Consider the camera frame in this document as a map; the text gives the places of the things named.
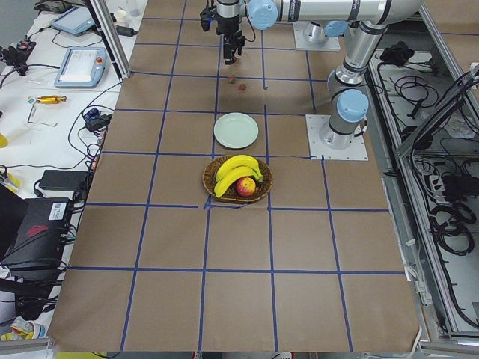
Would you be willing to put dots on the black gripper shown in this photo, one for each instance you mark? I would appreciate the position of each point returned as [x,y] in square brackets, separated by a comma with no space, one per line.
[227,25]

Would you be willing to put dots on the pale green plate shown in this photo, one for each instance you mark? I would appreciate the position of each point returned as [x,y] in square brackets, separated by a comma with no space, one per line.
[235,130]

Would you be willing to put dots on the white paper cup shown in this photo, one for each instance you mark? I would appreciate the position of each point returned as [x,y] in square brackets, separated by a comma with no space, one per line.
[122,18]

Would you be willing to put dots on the yellow banana bunch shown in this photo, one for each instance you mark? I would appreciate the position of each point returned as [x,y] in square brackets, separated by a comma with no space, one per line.
[235,168]

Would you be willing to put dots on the red yellow apple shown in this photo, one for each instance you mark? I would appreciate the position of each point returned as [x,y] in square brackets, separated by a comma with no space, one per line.
[246,187]

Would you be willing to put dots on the near teach pendant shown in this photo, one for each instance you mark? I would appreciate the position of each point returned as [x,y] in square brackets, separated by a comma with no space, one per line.
[82,67]

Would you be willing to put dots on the teach pendant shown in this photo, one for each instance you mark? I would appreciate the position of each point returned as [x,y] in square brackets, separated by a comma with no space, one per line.
[75,21]
[82,67]

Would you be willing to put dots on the woven wicker basket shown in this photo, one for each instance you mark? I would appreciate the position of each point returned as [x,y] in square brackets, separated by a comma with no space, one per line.
[231,196]

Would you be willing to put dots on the far teach pendant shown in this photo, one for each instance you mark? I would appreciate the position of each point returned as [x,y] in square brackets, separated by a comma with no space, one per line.
[75,21]

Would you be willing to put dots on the gold metal tool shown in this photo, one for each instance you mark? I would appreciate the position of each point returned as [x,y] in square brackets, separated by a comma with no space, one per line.
[51,100]

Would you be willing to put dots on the black power brick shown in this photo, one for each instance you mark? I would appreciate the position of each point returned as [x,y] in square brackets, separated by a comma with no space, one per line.
[62,180]

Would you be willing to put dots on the black computer case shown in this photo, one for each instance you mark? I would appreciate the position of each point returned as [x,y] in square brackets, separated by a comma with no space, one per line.
[34,244]

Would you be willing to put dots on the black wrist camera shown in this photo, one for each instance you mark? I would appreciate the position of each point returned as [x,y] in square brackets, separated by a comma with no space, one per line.
[207,15]

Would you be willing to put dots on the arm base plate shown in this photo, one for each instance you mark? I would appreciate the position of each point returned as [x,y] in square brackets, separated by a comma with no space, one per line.
[326,144]
[331,45]

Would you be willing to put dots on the aluminium frame post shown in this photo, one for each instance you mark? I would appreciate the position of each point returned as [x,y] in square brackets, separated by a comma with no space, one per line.
[105,26]

